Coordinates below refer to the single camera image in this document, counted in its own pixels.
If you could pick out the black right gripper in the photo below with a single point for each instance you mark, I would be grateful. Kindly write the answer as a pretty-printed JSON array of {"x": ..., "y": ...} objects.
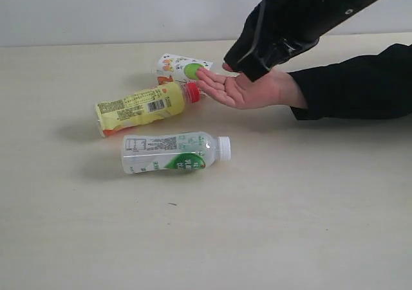
[{"x": 263, "y": 45}]

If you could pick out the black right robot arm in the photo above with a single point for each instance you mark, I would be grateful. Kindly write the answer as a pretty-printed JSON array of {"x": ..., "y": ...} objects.
[{"x": 311, "y": 19}]

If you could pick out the white pear label bottle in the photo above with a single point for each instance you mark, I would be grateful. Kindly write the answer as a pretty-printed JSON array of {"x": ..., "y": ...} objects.
[{"x": 179, "y": 69}]

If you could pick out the yellow label red cap bottle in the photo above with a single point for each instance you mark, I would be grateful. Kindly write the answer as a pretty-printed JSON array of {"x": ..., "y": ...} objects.
[{"x": 145, "y": 106}]

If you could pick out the person's open bare hand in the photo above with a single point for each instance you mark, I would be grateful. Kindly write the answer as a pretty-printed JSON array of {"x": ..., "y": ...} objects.
[{"x": 274, "y": 88}]

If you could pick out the green label white cap bottle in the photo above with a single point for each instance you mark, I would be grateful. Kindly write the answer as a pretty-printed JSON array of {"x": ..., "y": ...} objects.
[{"x": 183, "y": 151}]

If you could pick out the black sleeved forearm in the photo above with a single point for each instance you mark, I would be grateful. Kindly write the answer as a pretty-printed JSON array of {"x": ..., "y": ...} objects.
[{"x": 368, "y": 87}]

